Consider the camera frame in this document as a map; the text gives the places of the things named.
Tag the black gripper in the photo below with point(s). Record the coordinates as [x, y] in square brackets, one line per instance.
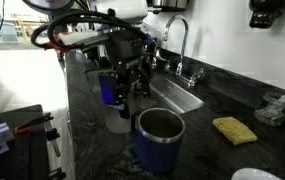
[128, 50]

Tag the round sink drain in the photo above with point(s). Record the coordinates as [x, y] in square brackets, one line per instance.
[147, 104]

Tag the stainless steel sink basin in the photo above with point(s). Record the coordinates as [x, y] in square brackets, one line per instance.
[175, 96]

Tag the blue steel-lined cup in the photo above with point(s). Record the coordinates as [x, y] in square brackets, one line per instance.
[158, 150]

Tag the chrome gooseneck faucet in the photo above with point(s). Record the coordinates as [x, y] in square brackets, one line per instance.
[183, 50]

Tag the stainless paper towel dispenser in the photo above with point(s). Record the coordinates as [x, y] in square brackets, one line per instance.
[170, 4]

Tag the yellow sponge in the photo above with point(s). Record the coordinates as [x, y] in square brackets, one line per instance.
[235, 130]

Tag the black perforated platform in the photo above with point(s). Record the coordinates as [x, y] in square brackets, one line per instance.
[15, 160]

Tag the clear glass brush holder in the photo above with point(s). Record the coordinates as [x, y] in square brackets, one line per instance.
[272, 110]

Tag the white bowl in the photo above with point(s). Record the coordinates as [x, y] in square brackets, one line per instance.
[255, 175]

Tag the black soap dispenser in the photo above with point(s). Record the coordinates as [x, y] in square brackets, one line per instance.
[268, 13]

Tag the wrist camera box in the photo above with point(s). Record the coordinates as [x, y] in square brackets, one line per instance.
[110, 90]

